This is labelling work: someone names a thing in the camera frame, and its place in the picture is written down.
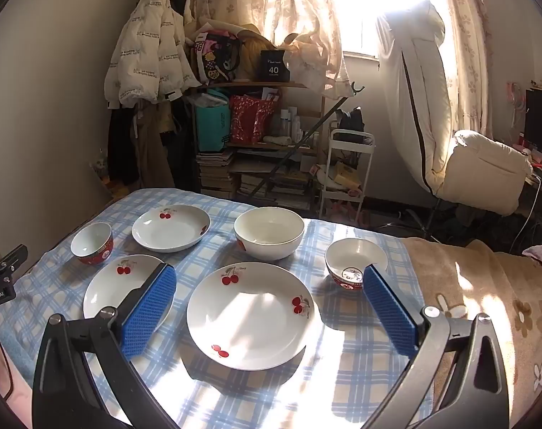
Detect large white bowl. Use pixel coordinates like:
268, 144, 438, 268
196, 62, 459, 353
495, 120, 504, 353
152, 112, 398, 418
234, 207, 306, 261

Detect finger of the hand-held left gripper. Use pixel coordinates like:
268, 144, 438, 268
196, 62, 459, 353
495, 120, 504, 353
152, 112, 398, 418
0, 244, 29, 274

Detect white puffer jacket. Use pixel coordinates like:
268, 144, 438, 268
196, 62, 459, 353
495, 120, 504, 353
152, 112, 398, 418
104, 0, 201, 109

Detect cluster of toiletry bottles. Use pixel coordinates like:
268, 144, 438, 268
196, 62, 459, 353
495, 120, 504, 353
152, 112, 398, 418
271, 106, 317, 144

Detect black bag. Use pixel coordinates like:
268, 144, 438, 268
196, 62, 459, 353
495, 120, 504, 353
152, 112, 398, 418
336, 107, 366, 135

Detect colourful patterned tote bag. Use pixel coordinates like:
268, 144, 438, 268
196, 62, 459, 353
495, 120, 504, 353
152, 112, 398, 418
194, 31, 245, 84

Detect teal bag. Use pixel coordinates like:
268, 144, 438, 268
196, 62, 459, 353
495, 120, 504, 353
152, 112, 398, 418
195, 90, 232, 153

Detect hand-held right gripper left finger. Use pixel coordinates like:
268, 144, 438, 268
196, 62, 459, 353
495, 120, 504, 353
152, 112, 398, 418
31, 263, 182, 429

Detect dark hanging coats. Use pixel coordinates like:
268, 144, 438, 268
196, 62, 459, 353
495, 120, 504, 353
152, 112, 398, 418
107, 98, 196, 191

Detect floral curtain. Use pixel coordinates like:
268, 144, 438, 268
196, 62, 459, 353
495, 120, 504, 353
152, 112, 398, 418
441, 0, 496, 137
190, 0, 344, 99

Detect large white cherry plate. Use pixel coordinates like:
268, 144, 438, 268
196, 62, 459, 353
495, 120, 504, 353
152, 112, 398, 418
186, 262, 315, 371

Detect wooden shelf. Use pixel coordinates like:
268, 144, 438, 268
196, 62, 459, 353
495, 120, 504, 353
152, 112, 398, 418
185, 79, 326, 208

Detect small red patterned bowl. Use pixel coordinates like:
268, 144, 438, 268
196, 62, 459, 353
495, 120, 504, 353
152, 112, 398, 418
324, 238, 389, 292
70, 222, 114, 265

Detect person's pink clothing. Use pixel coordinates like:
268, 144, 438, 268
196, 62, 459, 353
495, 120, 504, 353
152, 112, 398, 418
0, 322, 35, 412

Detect white cable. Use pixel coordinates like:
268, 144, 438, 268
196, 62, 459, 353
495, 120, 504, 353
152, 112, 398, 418
509, 174, 542, 252

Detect beige floral blanket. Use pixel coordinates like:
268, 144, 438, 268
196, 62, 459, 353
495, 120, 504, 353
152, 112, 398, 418
400, 236, 542, 416

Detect black monitor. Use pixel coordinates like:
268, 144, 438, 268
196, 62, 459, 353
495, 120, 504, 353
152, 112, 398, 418
523, 88, 542, 162

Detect blue plaid blanket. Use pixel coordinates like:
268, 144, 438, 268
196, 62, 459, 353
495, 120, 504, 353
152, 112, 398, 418
0, 188, 437, 429

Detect red patterned bag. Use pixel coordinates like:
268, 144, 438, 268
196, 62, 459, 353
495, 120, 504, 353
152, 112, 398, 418
229, 94, 277, 144

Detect small white cherry plate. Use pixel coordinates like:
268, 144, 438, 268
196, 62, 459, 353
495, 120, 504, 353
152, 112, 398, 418
83, 254, 165, 322
132, 204, 211, 253

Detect flower bouquet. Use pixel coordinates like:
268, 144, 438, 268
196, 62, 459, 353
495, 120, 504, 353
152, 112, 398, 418
91, 149, 120, 198

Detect cream padded chair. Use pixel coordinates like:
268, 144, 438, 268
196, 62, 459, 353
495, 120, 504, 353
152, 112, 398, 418
432, 129, 534, 216

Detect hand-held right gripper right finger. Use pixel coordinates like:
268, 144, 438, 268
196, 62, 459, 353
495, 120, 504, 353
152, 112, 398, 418
362, 265, 511, 429

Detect white utility cart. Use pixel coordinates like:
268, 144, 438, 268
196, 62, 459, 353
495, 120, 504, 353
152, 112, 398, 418
318, 129, 377, 225

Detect black box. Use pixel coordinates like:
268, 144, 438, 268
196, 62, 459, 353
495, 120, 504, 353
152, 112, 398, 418
259, 49, 295, 84

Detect dark metal pole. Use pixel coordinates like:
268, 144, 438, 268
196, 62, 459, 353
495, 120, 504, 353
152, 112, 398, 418
248, 83, 357, 198

